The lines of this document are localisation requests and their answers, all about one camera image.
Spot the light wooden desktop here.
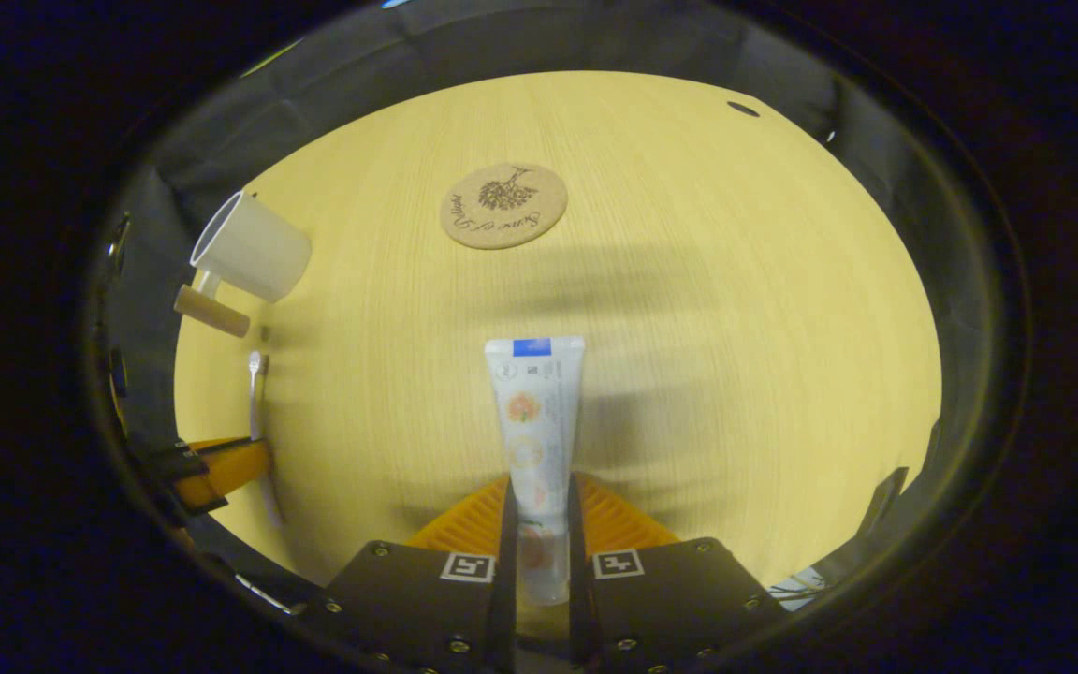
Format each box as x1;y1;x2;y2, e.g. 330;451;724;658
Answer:
172;70;944;609

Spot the white toothbrush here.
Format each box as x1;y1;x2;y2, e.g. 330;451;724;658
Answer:
247;350;287;530

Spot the white cup with wooden handle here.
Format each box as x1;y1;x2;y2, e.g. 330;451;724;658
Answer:
172;190;313;339

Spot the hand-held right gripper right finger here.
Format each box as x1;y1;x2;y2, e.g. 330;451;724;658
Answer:
567;471;769;674

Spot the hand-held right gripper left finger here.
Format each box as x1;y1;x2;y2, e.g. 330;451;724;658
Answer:
300;473;519;674

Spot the round cork coaster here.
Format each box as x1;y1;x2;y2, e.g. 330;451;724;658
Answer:
439;162;569;251

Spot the white toothpaste tube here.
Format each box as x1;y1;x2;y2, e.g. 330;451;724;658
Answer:
485;335;587;608

